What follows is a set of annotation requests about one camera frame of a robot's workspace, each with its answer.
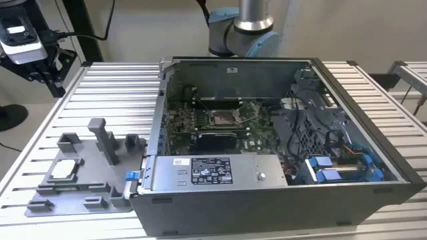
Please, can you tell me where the silver-topped CPU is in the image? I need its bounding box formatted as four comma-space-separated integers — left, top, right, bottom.
51, 160, 80, 179

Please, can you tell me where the CPU socket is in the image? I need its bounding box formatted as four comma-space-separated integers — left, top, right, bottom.
207, 108, 241, 128

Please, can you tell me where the black round stand base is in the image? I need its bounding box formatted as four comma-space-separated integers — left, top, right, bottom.
0, 104, 29, 132

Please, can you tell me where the grey plastic parts rack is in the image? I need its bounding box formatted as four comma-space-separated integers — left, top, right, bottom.
24, 117, 149, 219

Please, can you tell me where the thin metal locking lever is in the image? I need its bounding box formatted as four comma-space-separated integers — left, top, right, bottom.
195, 96, 211, 112

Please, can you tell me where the silver power supply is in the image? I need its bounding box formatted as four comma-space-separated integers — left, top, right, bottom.
151, 154, 289, 190

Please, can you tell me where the metal socket cover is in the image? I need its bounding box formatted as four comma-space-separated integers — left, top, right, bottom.
237, 102, 263, 124

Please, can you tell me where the green motherboard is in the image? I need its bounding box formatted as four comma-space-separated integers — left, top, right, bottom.
164, 96, 285, 158

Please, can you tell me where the black plastic drive cage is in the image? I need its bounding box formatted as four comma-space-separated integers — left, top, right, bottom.
268, 82, 345, 161

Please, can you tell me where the blue disk carrier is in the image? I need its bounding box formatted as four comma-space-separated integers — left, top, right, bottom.
305, 155, 333, 168
315, 169, 344, 184

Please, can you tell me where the metal slat side table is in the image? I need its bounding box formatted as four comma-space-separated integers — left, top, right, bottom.
386, 60, 427, 122

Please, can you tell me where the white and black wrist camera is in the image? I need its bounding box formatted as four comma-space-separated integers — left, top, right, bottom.
0, 13, 48, 65

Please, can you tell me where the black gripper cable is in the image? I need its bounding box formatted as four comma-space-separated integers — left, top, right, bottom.
49, 0, 116, 42

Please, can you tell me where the black stand post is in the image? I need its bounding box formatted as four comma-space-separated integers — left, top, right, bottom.
55, 0, 105, 63

